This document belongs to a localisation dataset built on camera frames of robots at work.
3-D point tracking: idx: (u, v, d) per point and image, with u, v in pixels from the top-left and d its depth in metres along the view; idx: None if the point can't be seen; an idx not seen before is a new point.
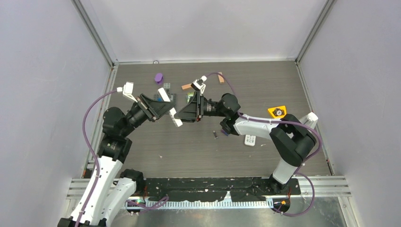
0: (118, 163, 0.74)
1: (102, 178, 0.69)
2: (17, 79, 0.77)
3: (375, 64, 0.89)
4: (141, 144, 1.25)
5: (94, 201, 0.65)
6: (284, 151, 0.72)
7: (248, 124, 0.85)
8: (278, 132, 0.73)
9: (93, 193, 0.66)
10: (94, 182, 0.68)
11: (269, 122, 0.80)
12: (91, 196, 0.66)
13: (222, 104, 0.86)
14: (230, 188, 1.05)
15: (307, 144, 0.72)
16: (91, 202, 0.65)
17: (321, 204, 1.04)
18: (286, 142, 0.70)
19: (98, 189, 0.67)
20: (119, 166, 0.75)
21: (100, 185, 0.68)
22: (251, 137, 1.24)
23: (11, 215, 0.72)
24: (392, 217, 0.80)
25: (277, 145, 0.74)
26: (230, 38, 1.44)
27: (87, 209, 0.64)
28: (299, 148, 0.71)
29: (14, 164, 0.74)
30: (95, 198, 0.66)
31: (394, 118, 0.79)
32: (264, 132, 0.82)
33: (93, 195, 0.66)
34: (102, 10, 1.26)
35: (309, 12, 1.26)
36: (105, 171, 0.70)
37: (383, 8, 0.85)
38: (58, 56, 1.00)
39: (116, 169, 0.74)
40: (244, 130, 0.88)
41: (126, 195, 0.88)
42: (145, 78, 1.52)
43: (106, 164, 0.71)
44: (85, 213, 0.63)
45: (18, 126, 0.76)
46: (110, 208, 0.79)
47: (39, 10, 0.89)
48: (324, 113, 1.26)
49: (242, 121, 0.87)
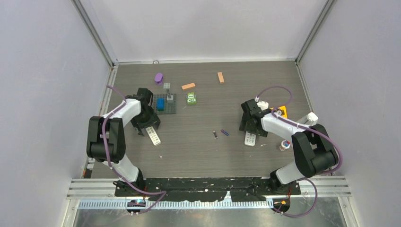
0: (138, 107, 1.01)
1: (127, 105, 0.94)
2: (17, 79, 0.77)
3: (375, 64, 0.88)
4: (141, 144, 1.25)
5: (121, 112, 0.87)
6: (300, 158, 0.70)
7: (274, 121, 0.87)
8: (301, 136, 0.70)
9: (121, 109, 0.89)
10: (122, 105, 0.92)
11: (296, 125, 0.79)
12: (118, 110, 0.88)
13: (246, 104, 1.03)
14: (230, 188, 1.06)
15: (326, 161, 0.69)
16: (119, 112, 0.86)
17: (321, 204, 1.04)
18: (305, 149, 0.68)
19: (125, 108, 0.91)
20: (137, 109, 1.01)
21: (125, 107, 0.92)
22: (251, 137, 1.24)
23: (11, 214, 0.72)
24: (393, 217, 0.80)
25: (296, 149, 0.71)
26: (230, 39, 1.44)
27: (116, 114, 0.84)
28: (317, 161, 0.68)
29: (14, 164, 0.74)
30: (123, 111, 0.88)
31: (395, 118, 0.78)
32: (287, 133, 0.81)
33: (121, 110, 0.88)
34: (102, 11, 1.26)
35: (309, 12, 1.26)
36: (132, 101, 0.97)
37: (383, 8, 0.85)
38: (58, 57, 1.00)
39: (136, 108, 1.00)
40: (269, 126, 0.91)
41: (131, 172, 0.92)
42: (145, 78, 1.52)
43: (133, 100, 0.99)
44: (114, 116, 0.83)
45: (17, 127, 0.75)
46: (122, 163, 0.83)
47: (39, 10, 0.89)
48: (324, 113, 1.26)
49: (271, 118, 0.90)
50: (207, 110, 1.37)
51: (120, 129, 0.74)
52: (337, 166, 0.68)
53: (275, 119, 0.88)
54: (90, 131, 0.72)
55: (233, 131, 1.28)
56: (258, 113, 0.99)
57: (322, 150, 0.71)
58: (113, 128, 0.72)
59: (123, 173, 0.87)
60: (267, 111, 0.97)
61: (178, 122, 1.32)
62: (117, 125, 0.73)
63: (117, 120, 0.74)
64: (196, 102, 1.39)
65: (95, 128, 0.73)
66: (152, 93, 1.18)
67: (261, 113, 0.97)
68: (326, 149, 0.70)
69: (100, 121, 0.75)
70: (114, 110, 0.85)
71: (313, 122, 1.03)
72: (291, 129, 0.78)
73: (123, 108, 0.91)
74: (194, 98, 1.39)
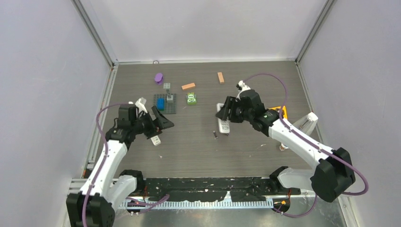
0: (124, 148, 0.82)
1: (109, 158, 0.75)
2: (17, 79, 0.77)
3: (375, 64, 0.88)
4: (141, 144, 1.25)
5: (103, 177, 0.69)
6: (325, 187, 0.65)
7: (289, 135, 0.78)
8: (326, 167, 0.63)
9: (102, 171, 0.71)
10: (102, 161, 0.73)
11: (318, 147, 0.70)
12: (100, 174, 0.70)
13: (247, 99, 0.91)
14: (230, 188, 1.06)
15: (347, 184, 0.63)
16: (100, 177, 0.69)
17: (321, 204, 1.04)
18: (331, 180, 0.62)
19: (106, 167, 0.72)
20: (124, 152, 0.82)
21: (108, 163, 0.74)
22: (225, 125, 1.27)
23: (10, 214, 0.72)
24: (393, 217, 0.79)
25: (320, 178, 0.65)
26: (230, 39, 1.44)
27: (96, 183, 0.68)
28: (339, 187, 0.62)
29: (14, 163, 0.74)
30: (104, 174, 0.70)
31: (394, 118, 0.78)
32: (305, 154, 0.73)
33: (102, 173, 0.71)
34: (103, 11, 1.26)
35: (309, 12, 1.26)
36: (113, 152, 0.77)
37: (383, 8, 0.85)
38: (58, 57, 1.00)
39: (121, 152, 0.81)
40: (279, 138, 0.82)
41: (127, 189, 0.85)
42: (145, 78, 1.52)
43: (114, 146, 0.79)
44: (95, 187, 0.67)
45: (17, 126, 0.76)
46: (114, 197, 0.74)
47: (39, 11, 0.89)
48: (325, 113, 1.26)
49: (283, 130, 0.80)
50: (207, 110, 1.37)
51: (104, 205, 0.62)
52: (363, 190, 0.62)
53: (290, 132, 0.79)
54: (70, 212, 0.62)
55: (233, 131, 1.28)
56: (264, 116, 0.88)
57: (343, 172, 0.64)
58: (93, 211, 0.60)
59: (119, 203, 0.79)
60: (274, 116, 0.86)
61: (178, 122, 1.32)
62: (97, 205, 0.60)
63: (99, 199, 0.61)
64: (195, 102, 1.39)
65: (74, 209, 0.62)
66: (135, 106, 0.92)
67: (268, 117, 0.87)
68: (347, 174, 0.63)
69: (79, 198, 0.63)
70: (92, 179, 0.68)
71: (313, 122, 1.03)
72: (312, 153, 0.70)
73: (104, 165, 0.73)
74: (194, 98, 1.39)
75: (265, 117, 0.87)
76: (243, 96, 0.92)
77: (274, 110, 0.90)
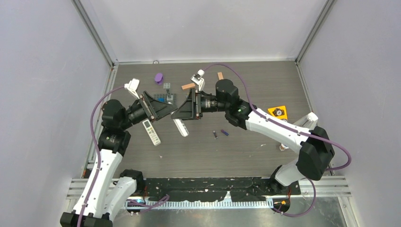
0: (118, 156, 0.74)
1: (102, 171, 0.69)
2: (18, 79, 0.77)
3: (375, 64, 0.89)
4: (141, 144, 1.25)
5: (96, 194, 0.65)
6: (308, 166, 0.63)
7: (266, 125, 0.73)
8: (309, 147, 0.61)
9: (95, 187, 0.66)
10: (95, 175, 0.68)
11: (298, 132, 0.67)
12: (92, 190, 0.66)
13: (216, 90, 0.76)
14: (230, 188, 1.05)
15: (329, 159, 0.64)
16: (93, 195, 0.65)
17: (321, 204, 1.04)
18: (315, 159, 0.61)
19: (99, 183, 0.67)
20: (119, 160, 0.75)
21: (100, 178, 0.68)
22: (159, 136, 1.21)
23: (10, 214, 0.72)
24: (393, 217, 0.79)
25: (302, 160, 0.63)
26: (230, 39, 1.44)
27: (89, 202, 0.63)
28: (321, 164, 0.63)
29: (14, 163, 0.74)
30: (98, 190, 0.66)
31: (395, 118, 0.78)
32: (286, 141, 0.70)
33: (94, 189, 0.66)
34: (103, 11, 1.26)
35: (309, 12, 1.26)
36: (106, 163, 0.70)
37: (383, 8, 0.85)
38: (58, 57, 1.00)
39: (116, 162, 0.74)
40: (256, 128, 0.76)
41: (127, 194, 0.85)
42: (145, 78, 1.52)
43: (107, 157, 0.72)
44: (88, 205, 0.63)
45: (17, 127, 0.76)
46: (112, 204, 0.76)
47: (39, 11, 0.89)
48: (324, 113, 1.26)
49: (258, 120, 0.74)
50: None
51: (99, 222, 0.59)
52: (348, 160, 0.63)
53: (266, 121, 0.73)
54: None
55: (233, 131, 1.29)
56: (237, 110, 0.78)
57: (323, 148, 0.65)
58: None
59: (118, 209, 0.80)
60: (248, 108, 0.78)
61: None
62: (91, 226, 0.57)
63: (93, 219, 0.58)
64: None
65: None
66: (117, 103, 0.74)
67: (242, 110, 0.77)
68: (327, 149, 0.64)
69: (73, 221, 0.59)
70: (85, 197, 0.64)
71: (313, 122, 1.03)
72: (293, 138, 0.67)
73: (96, 180, 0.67)
74: None
75: (240, 110, 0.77)
76: (221, 91, 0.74)
77: (247, 101, 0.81)
